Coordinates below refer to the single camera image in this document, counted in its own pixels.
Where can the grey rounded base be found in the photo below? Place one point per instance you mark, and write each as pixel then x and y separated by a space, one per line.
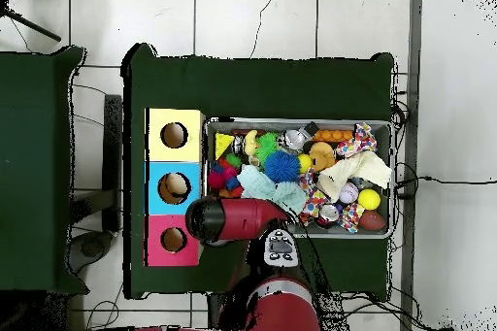
pixel 91 247

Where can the mint green waffle cloth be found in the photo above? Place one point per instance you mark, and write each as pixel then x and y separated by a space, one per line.
pixel 256 183

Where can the yellow cheese wedge toy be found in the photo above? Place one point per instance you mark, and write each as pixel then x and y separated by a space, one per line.
pixel 222 144

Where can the yellow tennis ball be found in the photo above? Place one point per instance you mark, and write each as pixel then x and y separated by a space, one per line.
pixel 369 199

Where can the dark green table cloth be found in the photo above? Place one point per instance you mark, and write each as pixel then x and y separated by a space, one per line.
pixel 35 172
pixel 252 90

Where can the brown plush toy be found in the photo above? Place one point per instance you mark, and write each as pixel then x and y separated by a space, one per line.
pixel 321 156

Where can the blue spiky rubber ball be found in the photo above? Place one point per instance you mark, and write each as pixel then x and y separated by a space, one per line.
pixel 282 166

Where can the wooden box with three holes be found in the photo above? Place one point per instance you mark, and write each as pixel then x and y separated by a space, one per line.
pixel 155 152

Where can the white toy baseball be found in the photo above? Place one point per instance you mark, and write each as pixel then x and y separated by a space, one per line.
pixel 348 192

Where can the black tripod leg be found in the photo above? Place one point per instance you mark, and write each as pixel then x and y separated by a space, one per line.
pixel 35 27

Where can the brown toy football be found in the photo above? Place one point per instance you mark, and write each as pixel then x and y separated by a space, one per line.
pixel 372 220

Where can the cream waffle cloth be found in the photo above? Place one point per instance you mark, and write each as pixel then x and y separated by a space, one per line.
pixel 349 172

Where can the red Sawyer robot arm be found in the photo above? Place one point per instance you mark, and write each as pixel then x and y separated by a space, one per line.
pixel 240 216

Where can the green spiky rubber ball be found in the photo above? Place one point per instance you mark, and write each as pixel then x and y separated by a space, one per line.
pixel 267 144

